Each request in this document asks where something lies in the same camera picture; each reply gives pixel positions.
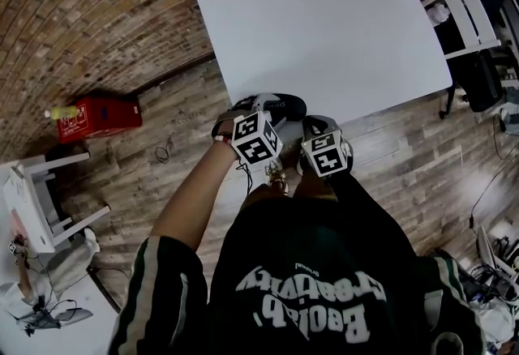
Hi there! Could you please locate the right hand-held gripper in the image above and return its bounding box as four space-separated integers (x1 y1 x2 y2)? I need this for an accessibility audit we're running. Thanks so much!
301 114 354 179

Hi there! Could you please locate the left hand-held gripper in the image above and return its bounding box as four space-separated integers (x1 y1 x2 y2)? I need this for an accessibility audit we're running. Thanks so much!
230 92 296 167

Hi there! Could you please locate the black pouch case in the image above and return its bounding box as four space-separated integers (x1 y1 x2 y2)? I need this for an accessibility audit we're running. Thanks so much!
262 92 308 124

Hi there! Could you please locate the person's left forearm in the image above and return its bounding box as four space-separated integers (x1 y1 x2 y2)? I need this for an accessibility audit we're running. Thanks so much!
149 140 240 253

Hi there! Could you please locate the person's left hand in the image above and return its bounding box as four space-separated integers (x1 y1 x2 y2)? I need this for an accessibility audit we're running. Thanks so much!
210 96 255 145

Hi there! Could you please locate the person's right shoe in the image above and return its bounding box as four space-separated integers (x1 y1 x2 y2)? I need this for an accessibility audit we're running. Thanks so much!
295 146 315 176

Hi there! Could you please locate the person's shoe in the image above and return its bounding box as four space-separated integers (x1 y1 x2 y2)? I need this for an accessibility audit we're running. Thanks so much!
295 146 315 176
265 158 290 196

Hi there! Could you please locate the person's left shoe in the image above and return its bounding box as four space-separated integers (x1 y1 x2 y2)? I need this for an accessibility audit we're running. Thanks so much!
265 158 290 196

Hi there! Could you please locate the person's dark printed shirt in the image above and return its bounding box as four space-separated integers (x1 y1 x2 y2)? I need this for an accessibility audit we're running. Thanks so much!
109 195 487 355

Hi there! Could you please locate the white crumpled bag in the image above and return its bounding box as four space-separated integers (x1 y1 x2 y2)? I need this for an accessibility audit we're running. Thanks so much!
427 2 452 27

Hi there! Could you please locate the red plastic crate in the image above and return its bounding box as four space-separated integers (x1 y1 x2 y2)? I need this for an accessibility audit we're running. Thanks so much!
56 96 144 145

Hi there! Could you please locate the black office chair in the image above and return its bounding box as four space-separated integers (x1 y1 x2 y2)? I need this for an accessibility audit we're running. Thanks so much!
439 0 513 120

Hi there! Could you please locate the white wooden chair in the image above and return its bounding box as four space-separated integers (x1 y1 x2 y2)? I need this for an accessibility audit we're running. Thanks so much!
421 0 503 60
24 152 111 247

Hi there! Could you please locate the dark desk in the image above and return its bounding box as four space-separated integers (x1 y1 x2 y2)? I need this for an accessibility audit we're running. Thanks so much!
498 0 519 91

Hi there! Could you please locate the yellow-green drink bottle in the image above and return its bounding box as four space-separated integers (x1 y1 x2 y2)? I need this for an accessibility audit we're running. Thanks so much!
44 105 80 120

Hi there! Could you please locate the grey cloth bag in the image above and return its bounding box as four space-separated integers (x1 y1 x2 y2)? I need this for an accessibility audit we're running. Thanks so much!
48 227 101 297

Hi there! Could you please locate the white cardboard box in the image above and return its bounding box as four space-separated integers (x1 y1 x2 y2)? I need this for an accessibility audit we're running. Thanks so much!
2 165 56 254

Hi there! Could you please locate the grey oval device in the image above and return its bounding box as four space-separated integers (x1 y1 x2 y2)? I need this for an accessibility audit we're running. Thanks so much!
15 306 94 337

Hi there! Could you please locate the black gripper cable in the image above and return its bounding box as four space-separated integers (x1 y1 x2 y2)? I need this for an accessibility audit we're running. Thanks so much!
236 160 255 195

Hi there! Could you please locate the coiled black floor cable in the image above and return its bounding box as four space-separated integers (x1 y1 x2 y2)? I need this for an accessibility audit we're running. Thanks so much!
155 133 176 164

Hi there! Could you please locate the tangle of cables and devices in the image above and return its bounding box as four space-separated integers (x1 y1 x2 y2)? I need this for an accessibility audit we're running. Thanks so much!
465 223 519 353

